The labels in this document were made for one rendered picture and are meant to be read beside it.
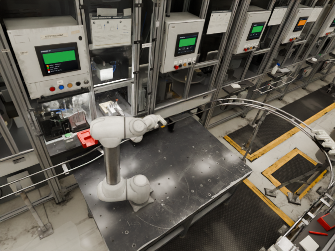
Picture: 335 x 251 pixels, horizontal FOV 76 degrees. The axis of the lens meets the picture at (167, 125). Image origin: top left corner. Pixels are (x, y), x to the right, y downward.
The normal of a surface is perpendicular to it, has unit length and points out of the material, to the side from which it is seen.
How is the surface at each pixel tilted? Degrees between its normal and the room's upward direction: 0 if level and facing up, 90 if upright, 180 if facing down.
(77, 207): 0
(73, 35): 90
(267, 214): 0
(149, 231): 0
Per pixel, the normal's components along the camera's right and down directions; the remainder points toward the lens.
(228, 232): 0.13, -0.74
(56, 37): 0.58, 0.59
